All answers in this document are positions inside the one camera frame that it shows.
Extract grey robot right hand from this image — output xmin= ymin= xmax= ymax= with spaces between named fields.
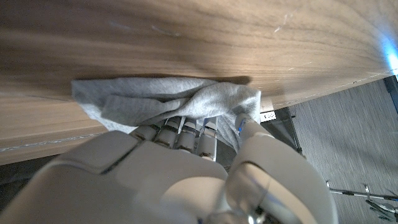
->
xmin=0 ymin=112 xmax=340 ymax=224

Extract grey fabric shorts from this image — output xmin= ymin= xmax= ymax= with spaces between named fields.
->
xmin=70 ymin=75 xmax=263 ymax=154

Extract white power strip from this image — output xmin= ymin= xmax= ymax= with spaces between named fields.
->
xmin=259 ymin=110 xmax=278 ymax=123

